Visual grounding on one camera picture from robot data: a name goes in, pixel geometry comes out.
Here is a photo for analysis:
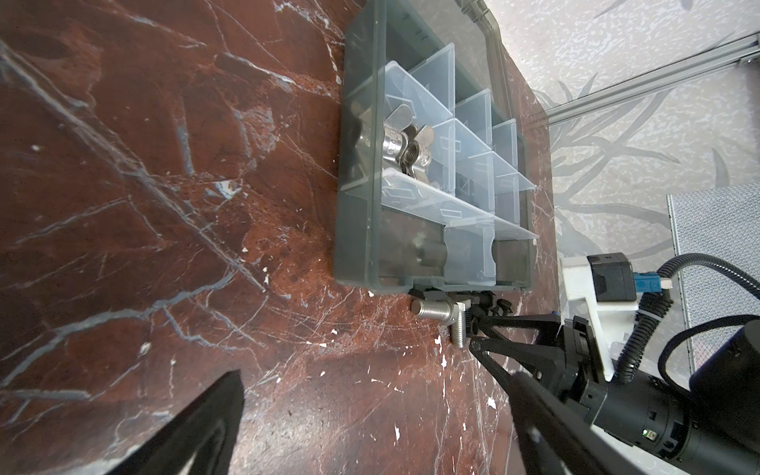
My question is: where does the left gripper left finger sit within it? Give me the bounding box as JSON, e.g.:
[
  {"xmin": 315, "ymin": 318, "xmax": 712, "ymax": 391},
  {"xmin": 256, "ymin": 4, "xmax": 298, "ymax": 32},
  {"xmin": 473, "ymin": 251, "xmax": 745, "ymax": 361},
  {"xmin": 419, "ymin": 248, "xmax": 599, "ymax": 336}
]
[{"xmin": 110, "ymin": 370, "xmax": 245, "ymax": 474}]

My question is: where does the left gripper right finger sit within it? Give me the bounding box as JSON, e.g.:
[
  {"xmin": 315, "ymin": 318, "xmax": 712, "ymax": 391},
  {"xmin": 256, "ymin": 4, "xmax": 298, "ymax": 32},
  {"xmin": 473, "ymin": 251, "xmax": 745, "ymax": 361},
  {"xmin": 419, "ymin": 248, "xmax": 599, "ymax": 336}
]
[{"xmin": 509, "ymin": 373, "xmax": 641, "ymax": 474}]

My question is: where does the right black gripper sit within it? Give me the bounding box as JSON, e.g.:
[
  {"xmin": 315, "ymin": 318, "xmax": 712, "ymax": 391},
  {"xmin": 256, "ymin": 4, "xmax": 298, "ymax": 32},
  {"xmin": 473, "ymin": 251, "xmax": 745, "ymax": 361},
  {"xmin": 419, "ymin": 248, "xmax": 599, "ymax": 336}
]
[{"xmin": 469, "ymin": 308, "xmax": 698, "ymax": 460}]

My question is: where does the silver wing nut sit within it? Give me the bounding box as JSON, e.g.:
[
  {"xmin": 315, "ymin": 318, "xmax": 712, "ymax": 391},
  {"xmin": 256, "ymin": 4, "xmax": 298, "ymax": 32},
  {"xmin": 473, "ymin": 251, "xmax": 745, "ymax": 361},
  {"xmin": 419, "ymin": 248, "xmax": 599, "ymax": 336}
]
[{"xmin": 350, "ymin": 102, "xmax": 435, "ymax": 184}]

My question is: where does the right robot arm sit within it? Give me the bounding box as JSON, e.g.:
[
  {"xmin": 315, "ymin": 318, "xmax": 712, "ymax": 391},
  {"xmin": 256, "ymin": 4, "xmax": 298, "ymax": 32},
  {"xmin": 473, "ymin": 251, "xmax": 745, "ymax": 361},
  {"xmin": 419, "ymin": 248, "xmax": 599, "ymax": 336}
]
[{"xmin": 466, "ymin": 310, "xmax": 759, "ymax": 474}]

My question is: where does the silver bolt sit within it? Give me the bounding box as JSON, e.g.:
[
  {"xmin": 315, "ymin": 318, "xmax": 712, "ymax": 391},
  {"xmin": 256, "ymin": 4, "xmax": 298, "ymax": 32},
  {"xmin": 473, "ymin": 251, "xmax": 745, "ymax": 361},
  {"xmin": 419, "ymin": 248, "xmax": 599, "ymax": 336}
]
[{"xmin": 410, "ymin": 296, "xmax": 471, "ymax": 350}]

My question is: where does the clear compartment organizer box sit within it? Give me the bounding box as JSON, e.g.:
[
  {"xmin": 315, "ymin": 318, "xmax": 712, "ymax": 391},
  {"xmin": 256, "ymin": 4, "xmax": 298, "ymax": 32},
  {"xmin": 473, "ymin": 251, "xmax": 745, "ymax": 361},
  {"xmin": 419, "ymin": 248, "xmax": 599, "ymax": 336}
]
[{"xmin": 332, "ymin": 1, "xmax": 558, "ymax": 297}]

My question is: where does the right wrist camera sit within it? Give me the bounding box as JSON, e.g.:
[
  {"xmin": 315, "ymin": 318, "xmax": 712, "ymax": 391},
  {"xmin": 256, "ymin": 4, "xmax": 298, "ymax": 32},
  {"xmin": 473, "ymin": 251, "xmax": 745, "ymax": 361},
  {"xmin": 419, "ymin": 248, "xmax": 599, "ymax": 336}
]
[{"xmin": 561, "ymin": 253, "xmax": 673, "ymax": 382}]

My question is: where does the white wire mesh basket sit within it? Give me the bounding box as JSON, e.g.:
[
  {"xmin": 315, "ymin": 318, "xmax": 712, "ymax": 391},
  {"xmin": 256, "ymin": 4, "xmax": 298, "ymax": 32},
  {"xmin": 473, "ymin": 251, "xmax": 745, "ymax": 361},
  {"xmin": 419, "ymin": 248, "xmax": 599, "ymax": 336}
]
[{"xmin": 666, "ymin": 181, "xmax": 760, "ymax": 369}]

